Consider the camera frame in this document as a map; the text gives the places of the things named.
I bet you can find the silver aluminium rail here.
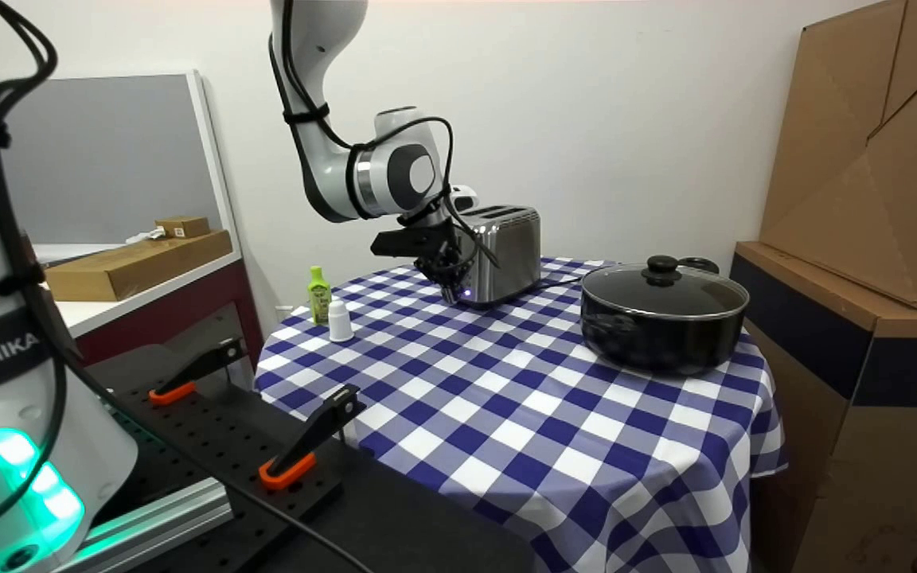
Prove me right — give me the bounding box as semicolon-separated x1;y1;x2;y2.
50;475;238;573

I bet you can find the black cooking pot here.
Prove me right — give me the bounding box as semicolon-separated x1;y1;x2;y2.
578;254;754;379

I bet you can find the white top maroon desk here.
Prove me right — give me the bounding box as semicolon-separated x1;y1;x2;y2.
48;248;266;368

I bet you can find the green plastic bottle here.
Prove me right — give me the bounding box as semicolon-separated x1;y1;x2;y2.
307;263;334;328

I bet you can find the thick black cable bundle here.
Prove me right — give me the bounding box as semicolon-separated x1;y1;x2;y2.
0;0;117;554

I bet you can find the shallow cardboard tray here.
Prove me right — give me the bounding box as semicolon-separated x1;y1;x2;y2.
44;226;237;307

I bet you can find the black perforated breadboard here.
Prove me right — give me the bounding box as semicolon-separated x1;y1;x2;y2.
105;375;375;573

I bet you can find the silver metal toaster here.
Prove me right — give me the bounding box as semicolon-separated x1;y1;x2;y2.
445;202;548;310

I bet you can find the black clamp orange grip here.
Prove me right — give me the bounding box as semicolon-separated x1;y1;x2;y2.
254;383;368;497
144;333;248;410

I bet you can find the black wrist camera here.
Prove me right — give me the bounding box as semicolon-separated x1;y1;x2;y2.
368;223;432;261

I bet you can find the blue white checkered tablecloth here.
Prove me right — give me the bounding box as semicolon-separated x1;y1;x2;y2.
252;254;789;573

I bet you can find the brown box with black band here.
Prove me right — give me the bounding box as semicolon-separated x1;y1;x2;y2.
729;238;917;573

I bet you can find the small white plastic bottle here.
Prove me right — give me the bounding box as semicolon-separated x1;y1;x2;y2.
324;295;356;346

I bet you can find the large brown cardboard box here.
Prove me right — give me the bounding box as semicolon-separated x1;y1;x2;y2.
757;0;917;316

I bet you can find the thin black camera cable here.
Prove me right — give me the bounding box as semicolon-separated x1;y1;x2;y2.
264;0;502;272

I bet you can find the grey partition panel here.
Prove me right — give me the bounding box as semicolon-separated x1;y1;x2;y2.
0;70;241;267

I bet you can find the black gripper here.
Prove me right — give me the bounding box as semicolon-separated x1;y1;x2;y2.
405;203;473;310

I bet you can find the glass pot lid black knob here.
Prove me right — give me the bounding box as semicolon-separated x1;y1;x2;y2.
578;252;754;321

